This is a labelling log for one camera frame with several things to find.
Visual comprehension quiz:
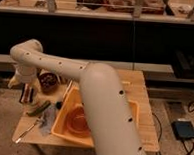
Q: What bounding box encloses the yellow plastic tray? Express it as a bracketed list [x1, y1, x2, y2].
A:
[51, 86, 139, 148]

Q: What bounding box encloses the green vegetable toy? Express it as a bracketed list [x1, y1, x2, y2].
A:
[27, 101, 51, 117]

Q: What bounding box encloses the small black round object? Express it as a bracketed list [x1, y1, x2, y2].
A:
[55, 101, 63, 109]

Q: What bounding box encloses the orange plastic bowl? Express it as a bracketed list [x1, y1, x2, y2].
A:
[66, 107, 90, 137]

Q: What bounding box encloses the black floor cable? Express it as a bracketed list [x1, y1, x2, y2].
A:
[148, 95, 194, 155]

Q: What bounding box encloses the black foot pedal box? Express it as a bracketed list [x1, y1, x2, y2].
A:
[171, 121, 194, 140]

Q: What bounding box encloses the long grey shelf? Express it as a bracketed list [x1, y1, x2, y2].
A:
[0, 0, 194, 25]

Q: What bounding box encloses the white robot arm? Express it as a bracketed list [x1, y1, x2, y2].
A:
[10, 39, 146, 155]

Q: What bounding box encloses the wooden table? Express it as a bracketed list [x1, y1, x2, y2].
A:
[12, 70, 160, 152]

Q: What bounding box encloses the striped dark block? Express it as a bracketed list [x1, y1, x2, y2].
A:
[20, 84, 34, 104]

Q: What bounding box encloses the grey crumpled cloth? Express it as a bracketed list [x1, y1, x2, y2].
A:
[39, 104, 56, 137]

